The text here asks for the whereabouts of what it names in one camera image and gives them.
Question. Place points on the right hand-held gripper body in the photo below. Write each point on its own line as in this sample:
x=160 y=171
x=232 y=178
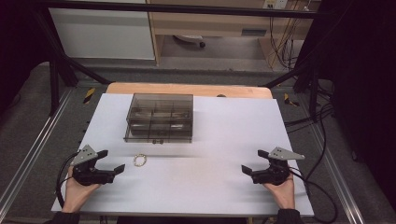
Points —
x=275 y=175

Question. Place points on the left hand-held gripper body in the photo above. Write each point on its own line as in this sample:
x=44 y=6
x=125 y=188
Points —
x=88 y=175

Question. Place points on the person's right hand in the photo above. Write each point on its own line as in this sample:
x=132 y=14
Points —
x=285 y=194

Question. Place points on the person's left hand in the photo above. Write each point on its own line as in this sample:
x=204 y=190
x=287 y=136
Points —
x=74 y=194

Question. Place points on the white table cover sheet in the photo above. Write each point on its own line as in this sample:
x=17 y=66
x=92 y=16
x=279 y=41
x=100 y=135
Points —
x=193 y=180

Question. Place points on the yellow black tape strip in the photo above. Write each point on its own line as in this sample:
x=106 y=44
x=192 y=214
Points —
x=89 y=95
x=290 y=100

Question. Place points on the transparent grey compartment box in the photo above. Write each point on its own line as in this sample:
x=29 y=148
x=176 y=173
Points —
x=160 y=118

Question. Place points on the wooden table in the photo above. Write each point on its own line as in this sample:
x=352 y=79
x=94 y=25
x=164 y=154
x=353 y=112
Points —
x=186 y=89

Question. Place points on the black curtain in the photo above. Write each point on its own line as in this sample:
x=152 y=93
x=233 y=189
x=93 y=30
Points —
x=364 y=93
x=18 y=46

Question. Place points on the white cabinet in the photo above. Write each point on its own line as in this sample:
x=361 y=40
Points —
x=102 y=34

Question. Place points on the office chair base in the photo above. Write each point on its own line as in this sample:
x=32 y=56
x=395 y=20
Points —
x=190 y=39

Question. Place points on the light wooden desk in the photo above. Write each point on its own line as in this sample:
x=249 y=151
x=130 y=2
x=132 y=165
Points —
x=211 y=23

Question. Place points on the aluminium floor rail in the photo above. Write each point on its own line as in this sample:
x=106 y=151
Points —
x=34 y=149
x=337 y=174

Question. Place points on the wall power outlet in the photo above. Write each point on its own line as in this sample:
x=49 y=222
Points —
x=275 y=3

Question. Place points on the black metal frame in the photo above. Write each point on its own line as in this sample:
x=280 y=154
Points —
x=174 y=8

